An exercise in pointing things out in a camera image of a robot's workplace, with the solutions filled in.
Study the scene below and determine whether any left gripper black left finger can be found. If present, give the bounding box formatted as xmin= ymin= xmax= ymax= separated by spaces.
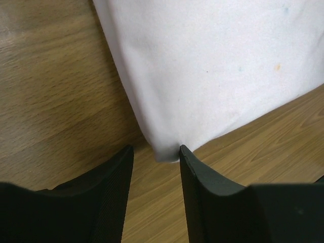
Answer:
xmin=1 ymin=145 xmax=134 ymax=242

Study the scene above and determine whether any white t-shirt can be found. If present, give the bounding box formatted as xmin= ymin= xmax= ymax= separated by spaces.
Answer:
xmin=94 ymin=1 xmax=323 ymax=163

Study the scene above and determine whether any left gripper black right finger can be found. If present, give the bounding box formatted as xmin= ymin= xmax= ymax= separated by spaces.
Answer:
xmin=179 ymin=146 xmax=323 ymax=242

